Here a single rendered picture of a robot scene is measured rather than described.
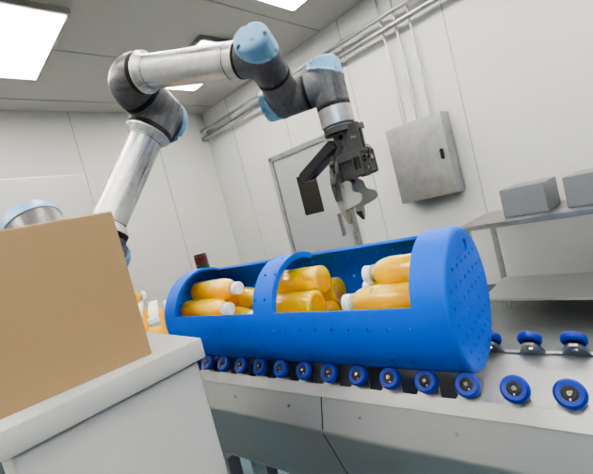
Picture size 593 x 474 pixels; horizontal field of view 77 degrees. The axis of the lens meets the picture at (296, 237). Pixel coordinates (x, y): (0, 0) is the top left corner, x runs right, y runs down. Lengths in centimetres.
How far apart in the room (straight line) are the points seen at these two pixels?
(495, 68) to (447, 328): 358
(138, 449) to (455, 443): 55
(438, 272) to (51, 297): 64
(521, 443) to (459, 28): 387
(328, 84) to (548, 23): 335
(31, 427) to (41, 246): 26
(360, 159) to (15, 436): 72
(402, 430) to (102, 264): 64
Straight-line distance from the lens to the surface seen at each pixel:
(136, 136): 107
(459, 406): 79
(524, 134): 402
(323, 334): 82
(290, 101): 87
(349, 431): 92
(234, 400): 116
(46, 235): 73
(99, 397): 70
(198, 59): 87
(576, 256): 410
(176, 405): 77
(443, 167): 400
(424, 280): 70
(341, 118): 84
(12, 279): 72
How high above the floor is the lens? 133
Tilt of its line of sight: 3 degrees down
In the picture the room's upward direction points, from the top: 14 degrees counter-clockwise
